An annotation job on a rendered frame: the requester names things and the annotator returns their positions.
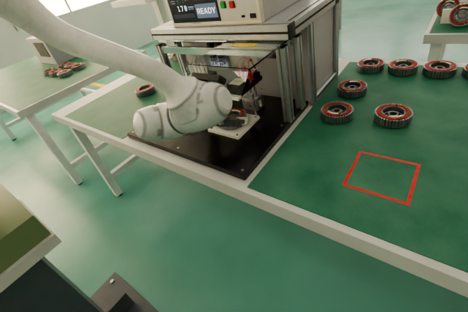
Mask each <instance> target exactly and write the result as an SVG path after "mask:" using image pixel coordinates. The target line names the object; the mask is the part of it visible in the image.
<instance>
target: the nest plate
mask: <svg viewBox="0 0 468 312"><path fill-rule="evenodd" d="M247 117H249V119H248V125H243V126H242V127H238V128H237V129H232V130H225V129H223V128H221V127H218V126H214V127H211V128H209V129H208V131H209V132H211V133H215V134H219V135H222V136H225V137H230V138H233V139H237V140H239V139H240V138H241V137H242V136H243V135H244V134H245V133H246V132H247V131H248V130H249V129H250V128H251V127H252V126H253V125H254V124H255V123H256V122H257V121H258V120H259V119H260V116H256V115H253V114H247Z"/></svg>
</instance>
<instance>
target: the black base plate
mask: <svg viewBox="0 0 468 312"><path fill-rule="evenodd" d="M292 100H293V109H294V117H295V119H294V120H292V122H291V123H289V122H288V121H287V122H284V119H283V108H282V102H281V97H274V96H269V95H263V101H264V106H263V107H262V108H261V109H260V110H259V111H257V114H258V116H260V119H259V120H258V121H257V122H256V123H255V124H254V125H253V126H252V127H251V128H250V129H249V130H248V131H247V132H246V133H245V134H244V135H243V136H242V137H241V138H240V139H239V140H237V139H233V138H230V137H227V136H222V135H219V134H215V133H211V132H209V131H208V129H207V130H205V131H202V132H198V133H197V134H191V135H187V136H182V137H180V138H178V139H172V140H167V141H148V140H145V139H140V138H139V137H138V136H137V134H136V133H135V131H134V129H133V130H132V131H130V132H128V133H127V135H128V137H129V138H131V139H135V140H137V141H140V142H142V143H146V144H148V145H150V146H153V147H156V148H159V149H161V150H165V151H166V152H169V153H172V154H174V155H177V156H180V157H183V158H185V159H189V160H191V161H193V162H196V163H199V164H202V165H204V166H207V167H210V168H212V169H215V170H218V171H221V172H223V173H226V174H228V175H231V176H234V177H236V178H239V179H242V180H246V179H247V178H248V177H249V176H250V175H251V173H252V172H253V171H254V170H255V168H256V167H257V166H258V165H259V164H260V163H261V162H262V160H263V159H264V158H265V157H266V155H267V154H268V153H269V152H270V151H271V149H273V147H274V146H275V145H276V144H277V142H278V141H279V140H280V139H281V137H282V136H283V135H284V134H285V133H286V132H287V131H288V129H289V128H290V127H291V126H292V124H293V123H294V122H295V121H296V120H297V119H298V118H299V116H300V115H301V114H302V113H303V112H304V110H305V109H306V108H307V107H308V105H309V101H306V106H305V107H304V108H303V109H300V108H298V109H297V108H296V106H295V99H292ZM232 108H241V109H243V110H245V111H246V114H253V115H256V114H255V110H250V109H244V107H243V103H242V99H241V100H239V101H236V100H233V106H232Z"/></svg>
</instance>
